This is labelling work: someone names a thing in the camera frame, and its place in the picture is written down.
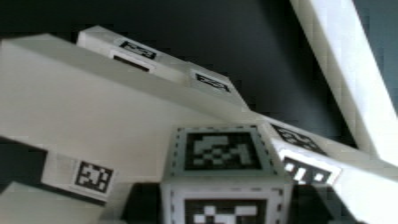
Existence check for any white chair leg with tag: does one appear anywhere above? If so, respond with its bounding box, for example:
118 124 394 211
77 26 189 84

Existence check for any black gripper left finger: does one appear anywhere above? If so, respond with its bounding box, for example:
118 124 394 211
99 181 166 224

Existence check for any white chair backrest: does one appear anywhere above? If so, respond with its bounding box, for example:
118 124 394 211
0 35 398 224

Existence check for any white tagged cube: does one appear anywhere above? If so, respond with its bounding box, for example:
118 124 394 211
161 125 294 224

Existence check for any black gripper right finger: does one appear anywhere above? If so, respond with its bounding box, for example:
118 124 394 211
290 185 369 224

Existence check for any white U-shaped frame wall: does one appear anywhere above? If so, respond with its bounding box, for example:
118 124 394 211
290 0 398 166

